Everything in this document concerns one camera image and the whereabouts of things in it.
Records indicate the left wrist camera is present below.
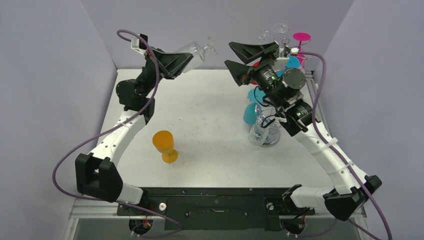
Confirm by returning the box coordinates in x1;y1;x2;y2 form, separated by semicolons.
131;33;148;55

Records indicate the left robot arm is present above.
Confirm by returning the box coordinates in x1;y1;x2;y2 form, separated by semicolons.
75;48;194;215

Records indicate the red wine glass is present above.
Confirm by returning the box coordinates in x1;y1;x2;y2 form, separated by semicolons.
250;61;260;86

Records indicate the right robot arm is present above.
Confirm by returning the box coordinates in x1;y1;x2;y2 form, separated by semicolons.
225;41;382;221

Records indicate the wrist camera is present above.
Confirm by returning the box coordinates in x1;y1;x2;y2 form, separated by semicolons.
278;46;300;58
131;33;148;55

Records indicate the pink wine glass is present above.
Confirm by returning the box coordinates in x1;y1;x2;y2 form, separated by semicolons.
292;32;311;68

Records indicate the chrome wine glass rack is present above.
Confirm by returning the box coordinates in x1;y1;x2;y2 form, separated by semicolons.
256;30;305;147

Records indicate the orange wine glass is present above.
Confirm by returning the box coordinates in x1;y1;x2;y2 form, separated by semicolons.
152;130;179;164

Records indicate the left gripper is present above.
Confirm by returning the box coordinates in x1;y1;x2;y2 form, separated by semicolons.
136;47;193;99

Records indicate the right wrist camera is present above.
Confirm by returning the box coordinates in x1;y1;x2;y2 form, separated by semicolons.
278;46;300;58

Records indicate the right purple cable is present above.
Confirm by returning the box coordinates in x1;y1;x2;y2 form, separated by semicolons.
296;51;393;240

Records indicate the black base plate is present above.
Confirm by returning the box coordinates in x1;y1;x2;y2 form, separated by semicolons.
115;187;316;232

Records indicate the blue wine glass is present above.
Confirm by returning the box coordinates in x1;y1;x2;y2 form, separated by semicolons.
243;87;265;126
276;55;301;77

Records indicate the clear glass on rack top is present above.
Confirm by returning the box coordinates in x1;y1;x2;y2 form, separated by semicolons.
272;23;290;34

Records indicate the clear wine glass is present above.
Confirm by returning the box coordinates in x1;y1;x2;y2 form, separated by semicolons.
248;117;269;146
175;35;217;74

